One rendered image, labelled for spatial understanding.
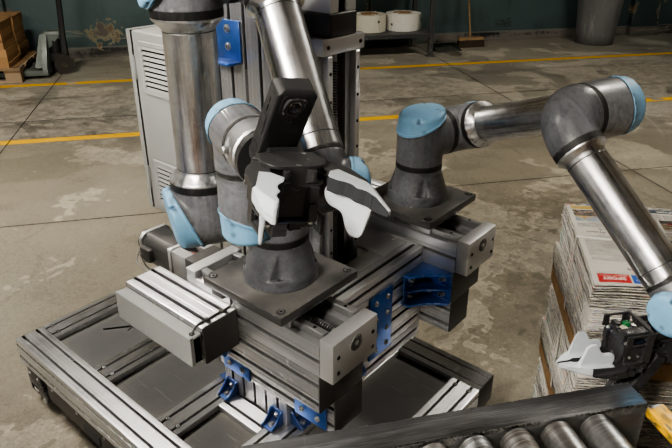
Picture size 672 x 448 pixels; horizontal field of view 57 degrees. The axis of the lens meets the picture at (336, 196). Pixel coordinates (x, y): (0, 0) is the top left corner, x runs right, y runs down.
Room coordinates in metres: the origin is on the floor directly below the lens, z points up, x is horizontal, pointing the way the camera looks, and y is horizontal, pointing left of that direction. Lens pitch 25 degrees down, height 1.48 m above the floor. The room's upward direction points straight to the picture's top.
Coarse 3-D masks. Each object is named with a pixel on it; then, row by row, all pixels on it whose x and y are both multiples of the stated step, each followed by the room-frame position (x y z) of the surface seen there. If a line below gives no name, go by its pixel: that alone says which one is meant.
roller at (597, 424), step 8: (592, 416) 0.70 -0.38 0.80; (600, 416) 0.70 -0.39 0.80; (584, 424) 0.70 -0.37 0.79; (592, 424) 0.69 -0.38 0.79; (600, 424) 0.69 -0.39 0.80; (608, 424) 0.69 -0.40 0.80; (584, 432) 0.69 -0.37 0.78; (592, 432) 0.68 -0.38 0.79; (600, 432) 0.67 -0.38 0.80; (608, 432) 0.67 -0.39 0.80; (616, 432) 0.67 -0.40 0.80; (584, 440) 0.69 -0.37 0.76; (592, 440) 0.67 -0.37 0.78; (600, 440) 0.66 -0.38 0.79; (608, 440) 0.66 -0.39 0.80; (616, 440) 0.66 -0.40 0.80; (624, 440) 0.66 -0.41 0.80
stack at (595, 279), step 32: (576, 224) 1.27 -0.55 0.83; (576, 256) 1.20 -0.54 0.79; (608, 256) 1.13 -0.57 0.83; (576, 288) 1.15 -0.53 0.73; (608, 288) 1.02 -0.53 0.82; (640, 288) 1.01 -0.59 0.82; (544, 320) 1.37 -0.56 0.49; (576, 320) 1.10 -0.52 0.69; (544, 352) 1.33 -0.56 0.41; (544, 384) 1.29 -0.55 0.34; (576, 384) 1.02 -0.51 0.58
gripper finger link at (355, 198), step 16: (336, 176) 0.58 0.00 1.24; (352, 176) 0.59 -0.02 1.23; (336, 192) 0.57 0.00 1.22; (352, 192) 0.56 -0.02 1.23; (368, 192) 0.55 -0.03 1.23; (336, 208) 0.58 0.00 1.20; (352, 208) 0.57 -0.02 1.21; (368, 208) 0.55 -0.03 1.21; (384, 208) 0.53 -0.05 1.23; (352, 224) 0.57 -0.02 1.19
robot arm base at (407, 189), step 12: (396, 168) 1.44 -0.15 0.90; (408, 168) 1.40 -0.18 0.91; (432, 168) 1.40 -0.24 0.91; (396, 180) 1.42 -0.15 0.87; (408, 180) 1.40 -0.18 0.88; (420, 180) 1.39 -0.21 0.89; (432, 180) 1.40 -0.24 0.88; (396, 192) 1.41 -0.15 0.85; (408, 192) 1.39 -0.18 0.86; (420, 192) 1.39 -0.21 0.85; (432, 192) 1.39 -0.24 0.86; (444, 192) 1.42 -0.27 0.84; (408, 204) 1.38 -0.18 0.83; (420, 204) 1.38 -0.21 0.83; (432, 204) 1.38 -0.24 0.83
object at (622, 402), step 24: (624, 384) 0.77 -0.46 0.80; (480, 408) 0.72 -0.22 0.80; (504, 408) 0.72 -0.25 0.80; (528, 408) 0.72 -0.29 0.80; (552, 408) 0.72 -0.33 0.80; (576, 408) 0.72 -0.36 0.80; (600, 408) 0.72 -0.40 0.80; (624, 408) 0.72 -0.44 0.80; (336, 432) 0.67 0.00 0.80; (360, 432) 0.67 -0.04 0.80; (384, 432) 0.67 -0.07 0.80; (408, 432) 0.67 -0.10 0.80; (432, 432) 0.67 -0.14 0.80; (456, 432) 0.67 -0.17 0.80; (480, 432) 0.67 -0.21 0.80; (504, 432) 0.68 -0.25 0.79; (576, 432) 0.70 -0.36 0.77; (624, 432) 0.72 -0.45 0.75
